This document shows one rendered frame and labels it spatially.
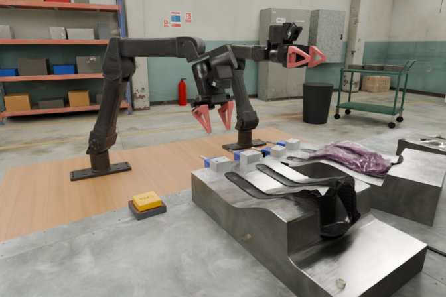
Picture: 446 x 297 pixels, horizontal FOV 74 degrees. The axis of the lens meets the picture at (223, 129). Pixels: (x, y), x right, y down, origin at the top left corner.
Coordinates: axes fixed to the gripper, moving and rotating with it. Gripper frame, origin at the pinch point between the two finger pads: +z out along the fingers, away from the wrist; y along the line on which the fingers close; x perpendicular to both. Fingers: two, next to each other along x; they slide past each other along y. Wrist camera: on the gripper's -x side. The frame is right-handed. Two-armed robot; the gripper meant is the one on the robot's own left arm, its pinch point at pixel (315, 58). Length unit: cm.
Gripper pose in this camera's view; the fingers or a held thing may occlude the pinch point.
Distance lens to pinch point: 96.0
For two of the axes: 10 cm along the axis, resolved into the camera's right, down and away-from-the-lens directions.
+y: 8.8, -1.3, 4.5
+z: 4.7, 2.7, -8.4
